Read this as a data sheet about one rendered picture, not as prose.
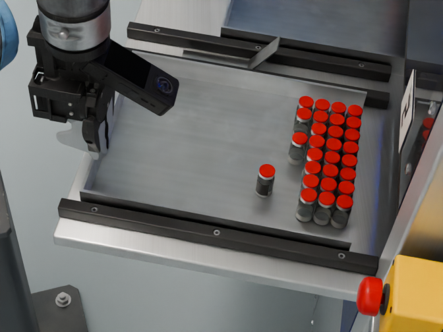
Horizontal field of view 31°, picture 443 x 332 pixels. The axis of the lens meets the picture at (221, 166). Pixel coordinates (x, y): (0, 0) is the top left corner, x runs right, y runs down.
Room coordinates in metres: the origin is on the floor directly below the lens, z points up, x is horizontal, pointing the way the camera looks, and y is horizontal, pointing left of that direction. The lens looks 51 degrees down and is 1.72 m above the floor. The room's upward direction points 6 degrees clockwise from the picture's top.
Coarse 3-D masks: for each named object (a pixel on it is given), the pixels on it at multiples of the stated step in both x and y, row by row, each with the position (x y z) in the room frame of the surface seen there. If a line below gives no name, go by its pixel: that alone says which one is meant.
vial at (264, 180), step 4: (260, 176) 0.63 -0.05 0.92; (260, 180) 0.63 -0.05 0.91; (264, 180) 0.63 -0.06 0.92; (268, 180) 0.63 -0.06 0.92; (272, 180) 0.63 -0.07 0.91; (264, 184) 0.63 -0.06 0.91; (268, 184) 0.63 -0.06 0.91; (272, 184) 0.63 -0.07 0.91; (272, 188) 0.64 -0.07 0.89; (256, 192) 0.63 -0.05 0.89; (268, 192) 0.63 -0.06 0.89; (260, 196) 0.63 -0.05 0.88; (264, 196) 0.63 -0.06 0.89; (268, 196) 0.63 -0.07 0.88
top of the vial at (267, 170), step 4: (264, 164) 0.65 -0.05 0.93; (268, 164) 0.65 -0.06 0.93; (260, 168) 0.64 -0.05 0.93; (264, 168) 0.64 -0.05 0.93; (268, 168) 0.64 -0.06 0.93; (272, 168) 0.64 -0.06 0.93; (260, 172) 0.63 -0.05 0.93; (264, 172) 0.64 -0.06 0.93; (268, 172) 0.64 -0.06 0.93; (272, 172) 0.64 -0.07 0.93; (264, 176) 0.63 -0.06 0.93; (268, 176) 0.63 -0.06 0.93; (272, 176) 0.63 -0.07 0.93
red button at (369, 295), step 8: (368, 280) 0.44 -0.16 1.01; (376, 280) 0.44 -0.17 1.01; (360, 288) 0.43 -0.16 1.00; (368, 288) 0.43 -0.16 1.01; (376, 288) 0.43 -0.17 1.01; (360, 296) 0.42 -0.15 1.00; (368, 296) 0.42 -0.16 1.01; (376, 296) 0.42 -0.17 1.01; (360, 304) 0.42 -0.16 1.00; (368, 304) 0.41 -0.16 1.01; (376, 304) 0.42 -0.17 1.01; (360, 312) 0.42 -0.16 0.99; (368, 312) 0.41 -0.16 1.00; (376, 312) 0.41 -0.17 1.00
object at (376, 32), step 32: (256, 0) 1.02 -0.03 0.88; (288, 0) 1.03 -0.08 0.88; (320, 0) 1.04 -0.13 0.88; (352, 0) 1.05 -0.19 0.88; (384, 0) 1.05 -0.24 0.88; (224, 32) 0.91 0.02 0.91; (256, 32) 0.91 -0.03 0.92; (288, 32) 0.95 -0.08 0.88; (320, 32) 0.96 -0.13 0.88; (352, 32) 0.97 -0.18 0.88; (384, 32) 0.98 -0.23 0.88; (384, 64) 0.89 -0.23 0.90
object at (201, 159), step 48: (192, 96) 0.80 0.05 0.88; (240, 96) 0.81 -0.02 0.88; (288, 96) 0.82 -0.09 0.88; (336, 96) 0.81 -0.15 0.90; (144, 144) 0.70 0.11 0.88; (192, 144) 0.71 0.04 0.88; (240, 144) 0.72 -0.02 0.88; (288, 144) 0.72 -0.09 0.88; (96, 192) 0.59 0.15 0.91; (144, 192) 0.62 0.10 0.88; (192, 192) 0.63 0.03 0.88; (240, 192) 0.63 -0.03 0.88; (288, 192) 0.64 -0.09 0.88; (336, 240) 0.55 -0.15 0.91
